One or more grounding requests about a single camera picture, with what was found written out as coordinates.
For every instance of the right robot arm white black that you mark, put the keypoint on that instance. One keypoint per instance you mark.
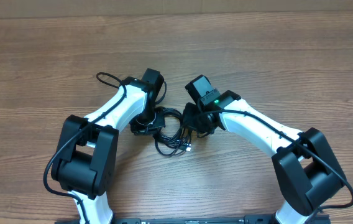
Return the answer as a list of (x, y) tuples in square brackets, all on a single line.
[(306, 168)]

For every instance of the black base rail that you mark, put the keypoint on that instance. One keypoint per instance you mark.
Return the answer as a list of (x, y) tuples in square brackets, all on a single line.
[(195, 220)]

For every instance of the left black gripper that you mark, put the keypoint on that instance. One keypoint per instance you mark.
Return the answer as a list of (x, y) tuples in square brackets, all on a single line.
[(137, 128)]

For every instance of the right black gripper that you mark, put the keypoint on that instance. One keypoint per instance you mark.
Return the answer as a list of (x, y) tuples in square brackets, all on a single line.
[(187, 121)]

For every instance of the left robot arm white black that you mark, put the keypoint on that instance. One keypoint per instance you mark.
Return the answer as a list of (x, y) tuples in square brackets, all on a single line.
[(83, 165)]

